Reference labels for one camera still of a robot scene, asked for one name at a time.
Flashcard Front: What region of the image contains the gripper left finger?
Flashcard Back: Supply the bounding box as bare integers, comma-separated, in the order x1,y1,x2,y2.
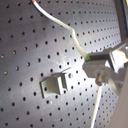
83,62,126,90

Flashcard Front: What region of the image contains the white cable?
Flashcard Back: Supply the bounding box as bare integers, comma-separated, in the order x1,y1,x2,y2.
28,0,103,128

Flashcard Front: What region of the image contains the grey metal cable clip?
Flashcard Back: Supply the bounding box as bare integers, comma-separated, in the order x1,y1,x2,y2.
40,69,73,98

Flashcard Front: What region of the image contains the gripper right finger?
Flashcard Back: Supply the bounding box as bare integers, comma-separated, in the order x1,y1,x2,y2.
88,49,113,64

